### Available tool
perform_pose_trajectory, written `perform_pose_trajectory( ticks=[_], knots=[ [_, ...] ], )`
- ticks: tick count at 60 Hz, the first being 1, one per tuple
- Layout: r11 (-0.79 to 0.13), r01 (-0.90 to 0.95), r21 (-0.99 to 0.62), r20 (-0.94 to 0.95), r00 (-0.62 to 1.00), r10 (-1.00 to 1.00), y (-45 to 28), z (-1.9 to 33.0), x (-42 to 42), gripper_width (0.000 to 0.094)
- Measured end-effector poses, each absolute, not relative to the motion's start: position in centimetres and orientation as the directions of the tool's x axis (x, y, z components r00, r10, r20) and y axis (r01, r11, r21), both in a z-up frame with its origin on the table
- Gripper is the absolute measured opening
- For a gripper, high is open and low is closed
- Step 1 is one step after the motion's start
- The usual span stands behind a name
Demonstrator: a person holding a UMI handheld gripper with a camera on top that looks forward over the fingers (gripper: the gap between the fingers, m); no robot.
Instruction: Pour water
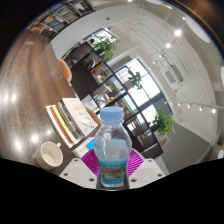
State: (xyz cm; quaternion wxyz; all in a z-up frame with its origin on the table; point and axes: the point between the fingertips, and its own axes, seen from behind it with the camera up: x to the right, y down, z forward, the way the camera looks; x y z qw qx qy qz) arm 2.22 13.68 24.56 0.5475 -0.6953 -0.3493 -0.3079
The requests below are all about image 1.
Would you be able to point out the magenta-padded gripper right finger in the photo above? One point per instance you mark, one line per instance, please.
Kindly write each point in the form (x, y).
(149, 171)

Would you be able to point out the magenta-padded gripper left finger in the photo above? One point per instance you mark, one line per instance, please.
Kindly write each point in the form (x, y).
(76, 171)

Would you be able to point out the clear water bottle blue cap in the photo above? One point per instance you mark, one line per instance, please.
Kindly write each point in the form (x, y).
(112, 150)

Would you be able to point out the cream ceramic cup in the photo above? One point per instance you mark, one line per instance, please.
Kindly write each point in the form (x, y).
(49, 156)

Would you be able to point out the large leafy potted plant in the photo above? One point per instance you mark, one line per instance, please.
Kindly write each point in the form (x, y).
(164, 122)

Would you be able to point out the stack of books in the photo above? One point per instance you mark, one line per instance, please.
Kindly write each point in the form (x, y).
(75, 120)

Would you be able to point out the black shelf unit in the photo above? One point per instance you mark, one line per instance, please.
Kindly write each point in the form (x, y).
(100, 83)

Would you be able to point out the small potted plant white pot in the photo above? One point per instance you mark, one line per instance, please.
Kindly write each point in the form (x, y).
(135, 79)

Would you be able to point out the ceiling air conditioner unit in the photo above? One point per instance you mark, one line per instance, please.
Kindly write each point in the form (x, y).
(171, 76)

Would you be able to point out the orange chairs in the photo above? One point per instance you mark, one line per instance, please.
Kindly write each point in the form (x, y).
(65, 70)

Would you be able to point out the bushy potted plant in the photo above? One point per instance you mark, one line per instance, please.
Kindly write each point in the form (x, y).
(106, 47)

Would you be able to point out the ceiling track lights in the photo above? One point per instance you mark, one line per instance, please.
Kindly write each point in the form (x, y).
(177, 32)

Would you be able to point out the tall wall bookshelf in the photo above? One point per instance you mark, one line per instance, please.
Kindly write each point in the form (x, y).
(60, 16)

